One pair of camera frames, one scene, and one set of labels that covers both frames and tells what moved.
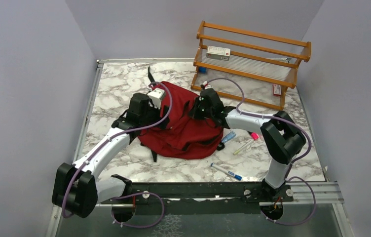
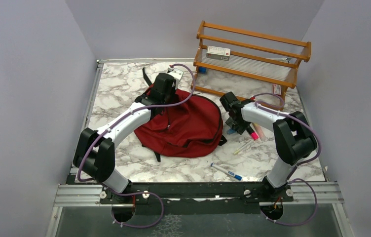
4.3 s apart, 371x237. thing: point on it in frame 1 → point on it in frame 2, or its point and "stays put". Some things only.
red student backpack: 184,137 stays put
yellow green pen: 243,147 stays put
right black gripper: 193,111 → 239,129
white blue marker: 227,172 stays put
